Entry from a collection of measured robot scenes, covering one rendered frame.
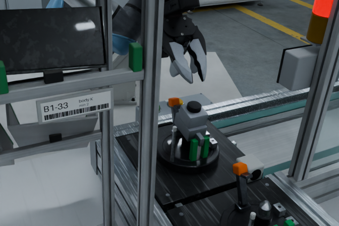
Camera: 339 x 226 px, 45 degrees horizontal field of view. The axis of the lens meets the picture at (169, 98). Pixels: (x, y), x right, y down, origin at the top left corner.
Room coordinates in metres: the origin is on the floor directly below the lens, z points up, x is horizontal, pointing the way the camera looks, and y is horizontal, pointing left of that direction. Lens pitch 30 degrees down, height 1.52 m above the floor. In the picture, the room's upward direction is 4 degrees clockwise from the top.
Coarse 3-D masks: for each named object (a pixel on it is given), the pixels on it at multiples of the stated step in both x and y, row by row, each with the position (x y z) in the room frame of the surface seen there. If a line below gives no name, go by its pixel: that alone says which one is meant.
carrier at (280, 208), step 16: (224, 192) 0.61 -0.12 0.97; (256, 192) 0.62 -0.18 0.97; (272, 192) 0.62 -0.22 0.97; (176, 208) 0.56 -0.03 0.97; (192, 208) 0.56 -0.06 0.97; (208, 208) 0.56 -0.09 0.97; (224, 208) 0.57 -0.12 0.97; (240, 208) 0.54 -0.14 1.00; (256, 208) 0.52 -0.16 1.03; (272, 208) 0.55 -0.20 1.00; (288, 208) 0.58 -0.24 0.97; (176, 224) 0.52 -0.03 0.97; (192, 224) 0.52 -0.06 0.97; (208, 224) 0.52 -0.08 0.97; (224, 224) 0.51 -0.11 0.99; (240, 224) 0.51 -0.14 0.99; (256, 224) 0.50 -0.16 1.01; (272, 224) 0.51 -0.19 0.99; (288, 224) 0.47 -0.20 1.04; (304, 224) 0.54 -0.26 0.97
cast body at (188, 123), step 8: (184, 104) 0.73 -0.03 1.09; (192, 104) 0.72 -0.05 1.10; (200, 104) 0.73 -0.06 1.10; (184, 112) 0.71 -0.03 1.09; (192, 112) 0.71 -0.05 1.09; (200, 112) 0.71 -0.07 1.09; (176, 120) 0.74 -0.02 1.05; (184, 120) 0.71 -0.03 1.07; (192, 120) 0.69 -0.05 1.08; (200, 120) 0.70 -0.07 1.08; (184, 128) 0.71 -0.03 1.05; (192, 128) 0.70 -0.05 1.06; (200, 128) 0.70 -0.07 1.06; (184, 136) 0.70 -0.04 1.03; (192, 136) 0.69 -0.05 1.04; (200, 136) 0.69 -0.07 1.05; (200, 144) 0.68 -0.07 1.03
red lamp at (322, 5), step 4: (316, 0) 0.71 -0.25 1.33; (320, 0) 0.70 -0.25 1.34; (324, 0) 0.70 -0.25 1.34; (328, 0) 0.70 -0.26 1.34; (332, 0) 0.69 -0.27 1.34; (316, 4) 0.71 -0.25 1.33; (320, 4) 0.70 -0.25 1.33; (324, 4) 0.70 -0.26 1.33; (328, 4) 0.69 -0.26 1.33; (316, 8) 0.71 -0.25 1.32; (320, 8) 0.70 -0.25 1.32; (324, 8) 0.70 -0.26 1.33; (328, 8) 0.69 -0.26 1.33; (316, 12) 0.71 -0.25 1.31; (320, 12) 0.70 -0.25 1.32; (324, 12) 0.70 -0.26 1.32; (328, 12) 0.69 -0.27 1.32; (324, 16) 0.70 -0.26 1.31; (328, 16) 0.69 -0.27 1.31
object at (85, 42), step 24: (0, 24) 0.44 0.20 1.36; (24, 24) 0.44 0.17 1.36; (48, 24) 0.45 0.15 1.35; (72, 24) 0.46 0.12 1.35; (96, 24) 0.47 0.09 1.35; (0, 48) 0.42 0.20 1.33; (24, 48) 0.43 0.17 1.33; (48, 48) 0.44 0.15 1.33; (72, 48) 0.45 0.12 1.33; (96, 48) 0.46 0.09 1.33; (24, 72) 0.42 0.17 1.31
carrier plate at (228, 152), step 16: (160, 128) 0.82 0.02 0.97; (208, 128) 0.84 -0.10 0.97; (128, 144) 0.75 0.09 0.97; (224, 144) 0.77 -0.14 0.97; (224, 160) 0.71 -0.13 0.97; (160, 176) 0.65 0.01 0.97; (176, 176) 0.65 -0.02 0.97; (192, 176) 0.65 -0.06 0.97; (208, 176) 0.66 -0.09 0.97; (224, 176) 0.66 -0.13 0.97; (160, 192) 0.60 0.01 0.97; (176, 192) 0.60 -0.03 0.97; (192, 192) 0.61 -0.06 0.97; (208, 192) 0.62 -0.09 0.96
